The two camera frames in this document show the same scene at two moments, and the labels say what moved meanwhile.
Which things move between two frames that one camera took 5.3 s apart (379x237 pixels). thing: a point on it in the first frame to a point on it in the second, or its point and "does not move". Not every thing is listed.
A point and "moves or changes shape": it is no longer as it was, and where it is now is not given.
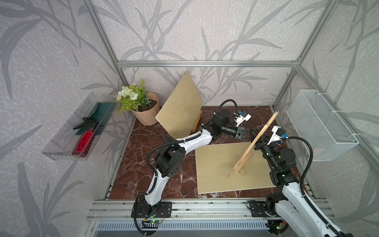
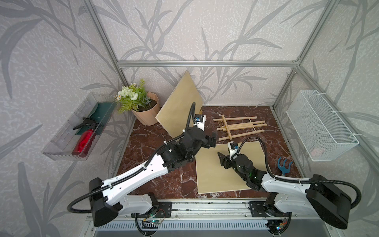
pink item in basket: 317,151 does not move
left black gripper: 239,134 to 207,143
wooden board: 214,162 does not move
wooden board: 181,112 does not move
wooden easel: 240,163 moves or changes shape
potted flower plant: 144,105 does not move
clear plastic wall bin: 76,140 does not move
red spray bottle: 85,141 does not move
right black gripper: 262,145 to 226,160
